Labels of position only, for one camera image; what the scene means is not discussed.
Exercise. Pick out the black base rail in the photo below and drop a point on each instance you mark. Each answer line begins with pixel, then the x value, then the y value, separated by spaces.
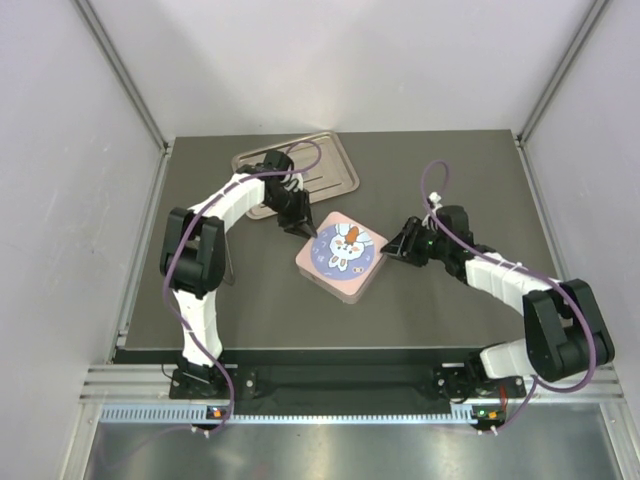
pixel 345 381

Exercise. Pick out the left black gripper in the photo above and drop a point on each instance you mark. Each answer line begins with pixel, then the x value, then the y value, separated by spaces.
pixel 302 212

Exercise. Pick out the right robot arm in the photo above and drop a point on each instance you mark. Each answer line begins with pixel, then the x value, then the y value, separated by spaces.
pixel 564 330

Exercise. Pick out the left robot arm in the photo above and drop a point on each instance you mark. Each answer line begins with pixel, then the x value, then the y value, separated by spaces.
pixel 193 258

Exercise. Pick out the pink square tin box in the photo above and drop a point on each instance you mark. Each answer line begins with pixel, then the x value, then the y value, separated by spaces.
pixel 345 279

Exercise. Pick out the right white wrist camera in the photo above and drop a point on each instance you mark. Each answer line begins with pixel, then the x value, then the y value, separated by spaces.
pixel 432 205

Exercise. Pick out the white cable duct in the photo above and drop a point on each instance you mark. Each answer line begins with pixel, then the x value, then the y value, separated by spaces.
pixel 210 415

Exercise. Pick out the metal tongs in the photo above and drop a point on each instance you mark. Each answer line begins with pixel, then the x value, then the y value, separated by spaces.
pixel 229 275

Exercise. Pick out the silver metal tray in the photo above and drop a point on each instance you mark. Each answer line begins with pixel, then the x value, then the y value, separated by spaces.
pixel 333 176

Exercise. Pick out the silver tin lid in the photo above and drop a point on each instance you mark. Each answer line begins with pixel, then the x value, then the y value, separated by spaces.
pixel 342 235

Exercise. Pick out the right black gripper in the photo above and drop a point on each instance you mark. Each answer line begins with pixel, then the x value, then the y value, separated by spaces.
pixel 405 243

